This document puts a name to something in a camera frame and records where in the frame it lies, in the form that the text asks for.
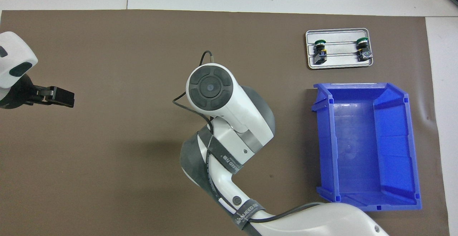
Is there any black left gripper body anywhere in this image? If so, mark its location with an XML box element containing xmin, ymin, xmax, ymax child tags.
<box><xmin>0</xmin><ymin>75</ymin><xmax>37</xmax><ymax>109</ymax></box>

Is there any green button with yellow block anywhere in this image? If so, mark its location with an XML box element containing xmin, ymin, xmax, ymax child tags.
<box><xmin>314</xmin><ymin>39</ymin><xmax>328</xmax><ymax>64</ymax></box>

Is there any green button with grey block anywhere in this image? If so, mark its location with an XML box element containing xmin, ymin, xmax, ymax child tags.
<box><xmin>357</xmin><ymin>37</ymin><xmax>372</xmax><ymax>62</ymax></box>

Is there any brown table mat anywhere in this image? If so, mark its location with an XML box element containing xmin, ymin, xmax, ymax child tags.
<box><xmin>0</xmin><ymin>10</ymin><xmax>450</xmax><ymax>236</ymax></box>

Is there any grey metal tray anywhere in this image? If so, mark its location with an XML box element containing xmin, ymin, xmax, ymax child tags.
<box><xmin>305</xmin><ymin>28</ymin><xmax>374</xmax><ymax>70</ymax></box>

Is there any blue plastic storage bin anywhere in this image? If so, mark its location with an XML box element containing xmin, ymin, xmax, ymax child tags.
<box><xmin>311</xmin><ymin>82</ymin><xmax>423</xmax><ymax>212</ymax></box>

